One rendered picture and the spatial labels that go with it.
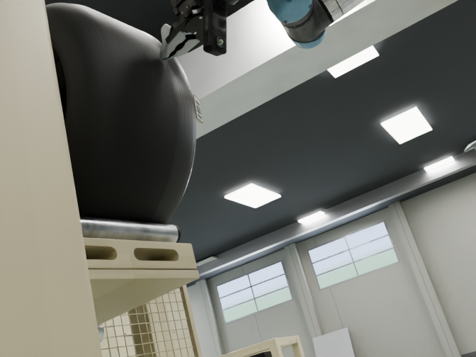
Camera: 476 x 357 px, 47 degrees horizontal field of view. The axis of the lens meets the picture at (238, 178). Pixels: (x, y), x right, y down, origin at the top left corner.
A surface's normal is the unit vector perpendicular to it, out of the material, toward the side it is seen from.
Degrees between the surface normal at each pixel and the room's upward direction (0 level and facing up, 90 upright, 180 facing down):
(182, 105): 100
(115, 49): 84
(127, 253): 90
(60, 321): 90
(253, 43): 90
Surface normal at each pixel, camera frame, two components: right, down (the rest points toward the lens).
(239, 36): -0.50, -0.20
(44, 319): 0.74, -0.42
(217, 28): 0.76, -0.08
